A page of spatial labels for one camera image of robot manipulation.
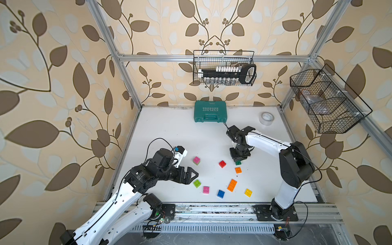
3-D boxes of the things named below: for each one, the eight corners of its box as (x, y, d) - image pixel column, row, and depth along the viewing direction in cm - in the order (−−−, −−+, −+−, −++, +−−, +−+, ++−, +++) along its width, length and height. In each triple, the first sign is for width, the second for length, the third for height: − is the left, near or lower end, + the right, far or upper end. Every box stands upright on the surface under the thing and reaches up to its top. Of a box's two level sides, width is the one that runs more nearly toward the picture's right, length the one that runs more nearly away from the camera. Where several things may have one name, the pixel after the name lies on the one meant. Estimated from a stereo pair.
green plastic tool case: (194, 123, 113) (193, 118, 108) (194, 105, 125) (194, 100, 121) (227, 123, 113) (228, 118, 109) (224, 105, 126) (225, 100, 121)
